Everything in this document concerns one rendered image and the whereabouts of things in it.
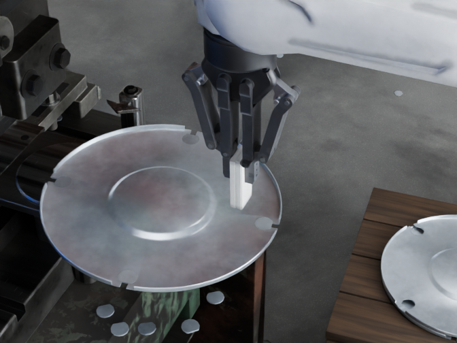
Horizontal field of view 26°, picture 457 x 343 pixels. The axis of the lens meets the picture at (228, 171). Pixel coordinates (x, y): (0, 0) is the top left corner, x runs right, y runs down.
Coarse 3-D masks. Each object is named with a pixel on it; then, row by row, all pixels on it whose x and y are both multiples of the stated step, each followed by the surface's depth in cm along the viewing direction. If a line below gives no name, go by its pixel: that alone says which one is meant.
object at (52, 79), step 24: (0, 0) 108; (24, 0) 112; (0, 24) 107; (24, 24) 114; (48, 24) 114; (0, 48) 108; (24, 48) 110; (48, 48) 114; (0, 72) 110; (24, 72) 111; (48, 72) 116; (0, 96) 112; (24, 96) 112; (48, 96) 117
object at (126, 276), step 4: (120, 272) 110; (124, 272) 111; (128, 272) 111; (132, 272) 111; (120, 276) 110; (124, 276) 110; (128, 276) 110; (132, 276) 110; (136, 276) 110; (120, 280) 110; (124, 280) 110; (128, 280) 110; (132, 280) 110
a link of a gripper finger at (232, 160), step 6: (240, 150) 110; (234, 156) 110; (234, 162) 109; (234, 168) 110; (234, 174) 110; (234, 180) 111; (234, 186) 111; (234, 192) 112; (234, 198) 112; (234, 204) 113
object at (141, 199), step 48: (96, 144) 127; (144, 144) 128; (192, 144) 128; (240, 144) 127; (48, 192) 120; (96, 192) 120; (144, 192) 120; (192, 192) 120; (48, 240) 114; (96, 240) 114; (144, 240) 114; (192, 240) 115; (240, 240) 115; (144, 288) 108; (192, 288) 109
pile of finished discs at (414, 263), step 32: (416, 224) 178; (448, 224) 178; (384, 256) 172; (416, 256) 172; (448, 256) 171; (384, 288) 167; (416, 288) 166; (448, 288) 166; (416, 320) 161; (448, 320) 161
